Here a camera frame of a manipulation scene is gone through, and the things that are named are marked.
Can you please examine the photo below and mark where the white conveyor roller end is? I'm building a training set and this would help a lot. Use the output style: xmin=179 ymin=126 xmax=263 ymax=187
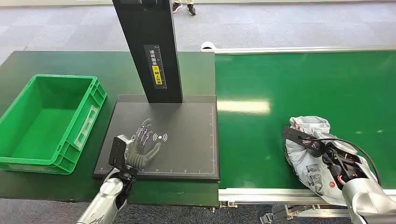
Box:
xmin=200 ymin=41 xmax=217 ymax=52

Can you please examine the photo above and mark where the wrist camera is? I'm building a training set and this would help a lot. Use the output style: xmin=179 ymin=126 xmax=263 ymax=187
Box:
xmin=282 ymin=126 xmax=324 ymax=157
xmin=109 ymin=135 xmax=134 ymax=169

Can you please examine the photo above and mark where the dark green table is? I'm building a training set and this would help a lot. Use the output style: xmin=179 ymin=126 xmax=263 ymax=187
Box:
xmin=0 ymin=51 xmax=219 ymax=208

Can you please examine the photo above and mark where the yellow and black column sticker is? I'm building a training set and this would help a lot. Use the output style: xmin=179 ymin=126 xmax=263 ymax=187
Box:
xmin=143 ymin=44 xmax=168 ymax=90

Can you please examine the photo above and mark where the green plastic crate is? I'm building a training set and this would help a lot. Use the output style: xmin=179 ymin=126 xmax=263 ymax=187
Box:
xmin=0 ymin=73 xmax=107 ymax=175

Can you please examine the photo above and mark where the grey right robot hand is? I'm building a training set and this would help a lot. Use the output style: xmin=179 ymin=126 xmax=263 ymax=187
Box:
xmin=300 ymin=131 xmax=339 ymax=155

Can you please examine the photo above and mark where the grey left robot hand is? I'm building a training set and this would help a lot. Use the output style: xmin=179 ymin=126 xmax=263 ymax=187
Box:
xmin=126 ymin=118 xmax=162 ymax=169

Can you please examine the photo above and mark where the grey poly mailer package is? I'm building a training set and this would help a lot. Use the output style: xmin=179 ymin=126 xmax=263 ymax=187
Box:
xmin=284 ymin=116 xmax=378 ymax=207

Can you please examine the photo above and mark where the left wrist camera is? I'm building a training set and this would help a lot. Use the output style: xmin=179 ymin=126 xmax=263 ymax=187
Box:
xmin=109 ymin=135 xmax=134 ymax=169

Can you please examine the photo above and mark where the aluminium conveyor frame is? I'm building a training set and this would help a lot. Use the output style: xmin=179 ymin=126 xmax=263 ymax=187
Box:
xmin=200 ymin=42 xmax=396 ymax=224

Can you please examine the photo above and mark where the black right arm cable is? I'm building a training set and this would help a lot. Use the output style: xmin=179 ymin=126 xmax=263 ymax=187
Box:
xmin=301 ymin=137 xmax=381 ymax=186

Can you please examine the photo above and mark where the black scanner base plate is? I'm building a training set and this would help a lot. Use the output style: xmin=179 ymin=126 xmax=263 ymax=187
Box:
xmin=92 ymin=94 xmax=220 ymax=182

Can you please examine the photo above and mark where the black scanner column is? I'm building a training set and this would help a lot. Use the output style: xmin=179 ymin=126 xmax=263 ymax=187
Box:
xmin=112 ymin=0 xmax=183 ymax=104

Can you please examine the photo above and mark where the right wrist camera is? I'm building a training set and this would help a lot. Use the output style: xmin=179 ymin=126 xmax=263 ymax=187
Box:
xmin=282 ymin=126 xmax=324 ymax=157

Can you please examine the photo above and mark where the person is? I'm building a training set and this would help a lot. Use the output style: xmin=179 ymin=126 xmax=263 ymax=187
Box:
xmin=172 ymin=0 xmax=198 ymax=16

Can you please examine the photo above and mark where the green conveyor belt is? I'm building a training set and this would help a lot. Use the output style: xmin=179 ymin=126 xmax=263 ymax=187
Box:
xmin=214 ymin=50 xmax=396 ymax=189

